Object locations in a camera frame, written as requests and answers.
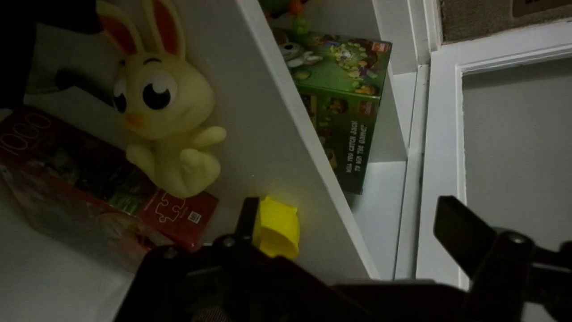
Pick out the white cabinet door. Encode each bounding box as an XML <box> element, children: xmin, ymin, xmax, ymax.
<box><xmin>415</xmin><ymin>16</ymin><xmax>572</xmax><ymax>322</ymax></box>

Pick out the small yellow bowl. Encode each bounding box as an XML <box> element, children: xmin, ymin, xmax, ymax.
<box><xmin>253</xmin><ymin>193</ymin><xmax>304</xmax><ymax>259</ymax></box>

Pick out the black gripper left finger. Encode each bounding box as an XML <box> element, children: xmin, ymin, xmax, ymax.
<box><xmin>235</xmin><ymin>195</ymin><xmax>263</xmax><ymax>247</ymax></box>

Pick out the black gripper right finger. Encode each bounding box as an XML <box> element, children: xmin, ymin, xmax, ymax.
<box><xmin>433</xmin><ymin>193</ymin><xmax>539</xmax><ymax>283</ymax></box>

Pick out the green printed toy box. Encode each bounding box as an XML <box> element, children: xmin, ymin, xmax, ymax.
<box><xmin>276</xmin><ymin>25</ymin><xmax>396</xmax><ymax>197</ymax></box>

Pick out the white cabinet with shelves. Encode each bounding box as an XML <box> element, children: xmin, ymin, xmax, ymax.
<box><xmin>0</xmin><ymin>0</ymin><xmax>433</xmax><ymax>322</ymax></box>

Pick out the green leafy toy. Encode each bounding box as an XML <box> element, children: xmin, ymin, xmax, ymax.
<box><xmin>258</xmin><ymin>0</ymin><xmax>310</xmax><ymax>20</ymax></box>

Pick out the yellow bunny plush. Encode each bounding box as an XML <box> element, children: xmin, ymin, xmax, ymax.
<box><xmin>97</xmin><ymin>0</ymin><xmax>229</xmax><ymax>200</ymax></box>

